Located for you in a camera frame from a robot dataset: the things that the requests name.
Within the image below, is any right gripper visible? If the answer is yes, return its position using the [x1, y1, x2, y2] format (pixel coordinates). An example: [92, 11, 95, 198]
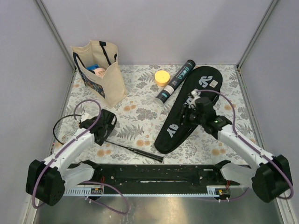
[170, 104, 205, 129]

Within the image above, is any black shuttlecock tube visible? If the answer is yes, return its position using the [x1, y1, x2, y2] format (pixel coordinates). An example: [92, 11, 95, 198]
[155, 59, 196, 106]

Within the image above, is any black racket cover bag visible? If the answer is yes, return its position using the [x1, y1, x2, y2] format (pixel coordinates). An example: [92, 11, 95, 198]
[154, 66, 223, 154]

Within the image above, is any black badminton racket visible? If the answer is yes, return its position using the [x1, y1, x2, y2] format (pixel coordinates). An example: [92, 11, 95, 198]
[52, 113, 164, 163]

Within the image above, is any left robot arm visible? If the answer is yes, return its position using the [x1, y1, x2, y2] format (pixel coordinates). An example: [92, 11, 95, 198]
[25, 109, 117, 206]

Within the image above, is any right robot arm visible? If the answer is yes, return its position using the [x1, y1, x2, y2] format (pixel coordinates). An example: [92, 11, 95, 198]
[180, 96, 294, 203]

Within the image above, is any floral table mat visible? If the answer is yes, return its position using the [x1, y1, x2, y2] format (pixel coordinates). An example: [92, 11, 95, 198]
[53, 65, 256, 165]

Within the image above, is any yellow grip tape roll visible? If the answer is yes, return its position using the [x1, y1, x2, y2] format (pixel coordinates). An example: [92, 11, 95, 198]
[154, 70, 170, 87]

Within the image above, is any blue pink item in bag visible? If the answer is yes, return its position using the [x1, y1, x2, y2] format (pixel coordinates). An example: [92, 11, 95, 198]
[87, 64, 106, 77]

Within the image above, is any beige canvas tote bag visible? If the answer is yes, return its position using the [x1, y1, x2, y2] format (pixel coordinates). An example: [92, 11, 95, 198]
[71, 41, 127, 107]

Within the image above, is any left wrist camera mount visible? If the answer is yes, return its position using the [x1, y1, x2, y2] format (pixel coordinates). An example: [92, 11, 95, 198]
[80, 112, 92, 123]

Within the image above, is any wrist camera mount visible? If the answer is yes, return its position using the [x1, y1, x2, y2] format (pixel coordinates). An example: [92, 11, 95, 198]
[188, 89, 201, 104]
[80, 112, 92, 123]

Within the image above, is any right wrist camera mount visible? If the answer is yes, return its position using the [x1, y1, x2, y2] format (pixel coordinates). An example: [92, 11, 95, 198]
[188, 89, 201, 104]

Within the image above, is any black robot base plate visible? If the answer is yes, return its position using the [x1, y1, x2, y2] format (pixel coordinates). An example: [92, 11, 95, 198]
[81, 160, 237, 197]

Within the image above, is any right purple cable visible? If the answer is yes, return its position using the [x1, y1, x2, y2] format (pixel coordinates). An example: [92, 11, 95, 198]
[198, 89, 295, 203]

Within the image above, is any purple cable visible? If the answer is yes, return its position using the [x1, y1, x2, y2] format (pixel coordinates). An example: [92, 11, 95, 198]
[198, 89, 295, 203]
[31, 99, 130, 215]

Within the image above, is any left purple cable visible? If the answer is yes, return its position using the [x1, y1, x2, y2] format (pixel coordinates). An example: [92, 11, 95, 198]
[31, 99, 130, 215]

